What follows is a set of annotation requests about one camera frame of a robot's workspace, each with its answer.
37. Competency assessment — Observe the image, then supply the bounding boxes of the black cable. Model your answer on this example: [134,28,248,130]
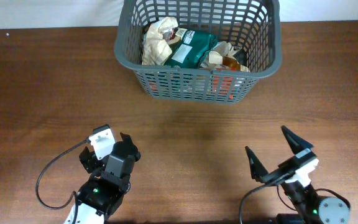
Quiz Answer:
[238,180,279,224]
[35,138,91,210]

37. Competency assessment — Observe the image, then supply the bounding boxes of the beige paper pouch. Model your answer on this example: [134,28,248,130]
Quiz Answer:
[142,17,178,65]

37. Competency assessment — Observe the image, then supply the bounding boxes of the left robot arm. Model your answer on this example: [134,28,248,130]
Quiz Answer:
[65,133,141,224]

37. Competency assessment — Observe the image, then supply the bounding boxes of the green Nescafe coffee bag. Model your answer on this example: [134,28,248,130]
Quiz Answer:
[164,28,218,68]

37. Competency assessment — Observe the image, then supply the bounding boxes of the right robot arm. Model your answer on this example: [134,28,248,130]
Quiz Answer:
[239,126,351,224]

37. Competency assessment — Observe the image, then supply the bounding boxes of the left black cable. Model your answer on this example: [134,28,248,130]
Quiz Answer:
[35,138,91,210]

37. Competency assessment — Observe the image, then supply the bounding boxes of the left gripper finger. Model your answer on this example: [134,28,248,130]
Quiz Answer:
[120,132,135,148]
[79,146,94,172]

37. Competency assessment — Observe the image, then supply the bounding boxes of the beige brown bag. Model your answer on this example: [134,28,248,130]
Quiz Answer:
[200,41,250,72]

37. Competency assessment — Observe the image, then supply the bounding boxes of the right black cable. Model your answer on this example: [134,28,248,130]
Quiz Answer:
[238,180,279,224]

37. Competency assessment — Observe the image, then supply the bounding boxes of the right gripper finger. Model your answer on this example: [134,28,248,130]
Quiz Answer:
[245,146,269,182]
[281,125,314,154]

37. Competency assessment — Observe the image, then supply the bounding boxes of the grey plastic basket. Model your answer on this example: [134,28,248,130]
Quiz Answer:
[114,0,282,104]

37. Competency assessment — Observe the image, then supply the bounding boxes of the orange biscuit package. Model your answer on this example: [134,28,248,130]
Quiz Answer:
[211,75,245,100]

